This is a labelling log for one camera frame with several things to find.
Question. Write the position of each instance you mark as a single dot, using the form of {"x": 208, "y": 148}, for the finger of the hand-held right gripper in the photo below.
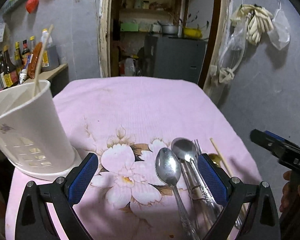
{"x": 262, "y": 140}
{"x": 275, "y": 136}

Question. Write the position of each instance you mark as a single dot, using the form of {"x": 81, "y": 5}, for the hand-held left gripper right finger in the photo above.
{"x": 212, "y": 180}

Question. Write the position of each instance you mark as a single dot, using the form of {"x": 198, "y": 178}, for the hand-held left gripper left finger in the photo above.
{"x": 83, "y": 177}

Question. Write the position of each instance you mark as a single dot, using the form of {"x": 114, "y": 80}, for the small gold spoon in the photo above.
{"x": 216, "y": 158}

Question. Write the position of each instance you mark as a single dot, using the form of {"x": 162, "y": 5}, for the steel fork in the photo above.
{"x": 197, "y": 148}

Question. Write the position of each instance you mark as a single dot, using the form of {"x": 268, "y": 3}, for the plain steel spoon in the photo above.
{"x": 183, "y": 147}

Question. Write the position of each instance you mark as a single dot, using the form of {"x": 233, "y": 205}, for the white plastic utensil holder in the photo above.
{"x": 27, "y": 120}

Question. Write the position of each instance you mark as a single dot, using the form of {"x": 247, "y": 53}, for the person's right hand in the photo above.
{"x": 286, "y": 192}

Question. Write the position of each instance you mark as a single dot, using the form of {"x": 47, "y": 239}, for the white knotted cloth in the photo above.
{"x": 223, "y": 76}

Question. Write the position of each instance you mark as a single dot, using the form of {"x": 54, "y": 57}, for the pink floral tablecloth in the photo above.
{"x": 145, "y": 105}

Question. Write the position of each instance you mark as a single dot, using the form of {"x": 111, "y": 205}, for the long clear plastic bag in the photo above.
{"x": 233, "y": 45}

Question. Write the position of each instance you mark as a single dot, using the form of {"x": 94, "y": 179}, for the small clear plastic bag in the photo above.
{"x": 280, "y": 30}

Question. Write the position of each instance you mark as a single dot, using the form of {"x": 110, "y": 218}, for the white cotton gloves bundle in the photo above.
{"x": 255, "y": 27}

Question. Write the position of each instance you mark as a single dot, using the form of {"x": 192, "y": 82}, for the wooden shelf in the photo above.
{"x": 54, "y": 70}

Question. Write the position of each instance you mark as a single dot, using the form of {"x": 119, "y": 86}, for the white tube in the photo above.
{"x": 23, "y": 76}

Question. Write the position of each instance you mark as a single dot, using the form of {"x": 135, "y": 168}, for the clear plastic jug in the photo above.
{"x": 129, "y": 67}

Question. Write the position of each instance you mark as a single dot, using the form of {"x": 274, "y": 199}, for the grey refrigerator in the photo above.
{"x": 175, "y": 57}

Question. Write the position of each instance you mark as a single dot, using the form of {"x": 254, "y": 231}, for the grey box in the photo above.
{"x": 53, "y": 56}

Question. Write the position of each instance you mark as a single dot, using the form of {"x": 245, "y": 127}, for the orange seasoning packet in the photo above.
{"x": 34, "y": 60}

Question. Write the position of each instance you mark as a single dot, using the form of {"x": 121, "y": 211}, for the clear yellow-capped oil bottle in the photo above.
{"x": 46, "y": 55}

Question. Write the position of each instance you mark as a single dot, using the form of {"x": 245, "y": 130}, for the yellow container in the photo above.
{"x": 192, "y": 32}

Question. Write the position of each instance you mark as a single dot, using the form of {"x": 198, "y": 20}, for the dark soy sauce bottle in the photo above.
{"x": 26, "y": 52}
{"x": 18, "y": 57}
{"x": 11, "y": 70}

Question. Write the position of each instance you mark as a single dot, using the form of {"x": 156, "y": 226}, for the dark sauce bottle with pump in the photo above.
{"x": 2, "y": 75}

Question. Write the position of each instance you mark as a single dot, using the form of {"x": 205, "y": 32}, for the small yellow-capped bottle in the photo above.
{"x": 32, "y": 43}

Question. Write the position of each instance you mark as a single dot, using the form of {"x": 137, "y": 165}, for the metal pot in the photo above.
{"x": 168, "y": 28}

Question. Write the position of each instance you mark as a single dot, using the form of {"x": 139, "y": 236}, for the green box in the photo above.
{"x": 128, "y": 27}

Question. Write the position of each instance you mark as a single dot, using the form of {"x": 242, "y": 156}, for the red plastic bag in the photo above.
{"x": 32, "y": 1}

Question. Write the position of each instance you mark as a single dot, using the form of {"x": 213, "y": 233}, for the glass jar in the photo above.
{"x": 138, "y": 2}

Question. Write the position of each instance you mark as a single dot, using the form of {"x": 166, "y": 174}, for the wooden door frame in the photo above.
{"x": 104, "y": 30}

